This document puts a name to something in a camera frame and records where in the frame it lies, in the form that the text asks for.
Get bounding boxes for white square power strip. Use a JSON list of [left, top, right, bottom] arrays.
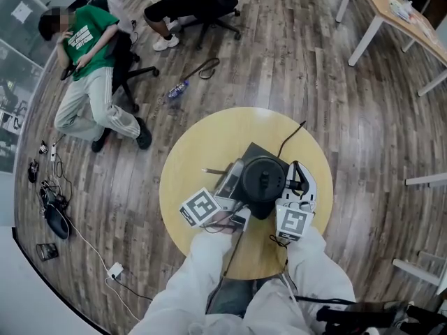
[[107, 262, 124, 281]]

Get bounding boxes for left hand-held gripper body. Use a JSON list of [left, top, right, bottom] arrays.
[[179, 186, 252, 235]]

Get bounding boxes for black equipment pack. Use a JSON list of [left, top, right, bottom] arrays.
[[316, 300, 447, 335]]

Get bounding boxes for black round pot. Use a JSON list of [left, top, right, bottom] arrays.
[[43, 200, 71, 241]]

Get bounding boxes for black floor cable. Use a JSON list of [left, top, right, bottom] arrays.
[[115, 276, 155, 302]]

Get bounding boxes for white power cable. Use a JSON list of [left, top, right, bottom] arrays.
[[66, 218, 141, 322]]

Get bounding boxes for person's right forearm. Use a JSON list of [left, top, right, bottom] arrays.
[[284, 225, 356, 307]]

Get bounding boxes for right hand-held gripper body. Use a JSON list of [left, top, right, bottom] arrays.
[[275, 192, 318, 242]]

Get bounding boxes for white table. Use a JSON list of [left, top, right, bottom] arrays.
[[392, 172, 447, 288]]

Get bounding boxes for person's left forearm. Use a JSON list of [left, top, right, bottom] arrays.
[[139, 228, 234, 332]]

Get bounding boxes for dark square kettle base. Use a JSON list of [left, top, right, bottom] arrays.
[[243, 142, 291, 174]]

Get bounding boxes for black strap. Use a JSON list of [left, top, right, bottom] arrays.
[[188, 57, 221, 81]]

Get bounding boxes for black electric kettle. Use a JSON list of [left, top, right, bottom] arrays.
[[201, 155, 291, 221]]

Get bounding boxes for yellow round table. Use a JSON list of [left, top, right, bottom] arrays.
[[159, 106, 334, 281]]

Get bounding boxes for small black floor device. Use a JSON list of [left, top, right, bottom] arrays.
[[27, 158, 40, 183]]

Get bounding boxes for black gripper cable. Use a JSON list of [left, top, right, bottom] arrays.
[[269, 234, 358, 306]]

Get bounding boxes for white paper sign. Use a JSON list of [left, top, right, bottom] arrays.
[[10, 1, 34, 24]]

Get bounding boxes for black mesh cup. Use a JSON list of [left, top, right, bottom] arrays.
[[36, 243, 58, 262]]

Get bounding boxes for purple plastic bottle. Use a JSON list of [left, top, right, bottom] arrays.
[[167, 80, 191, 101]]

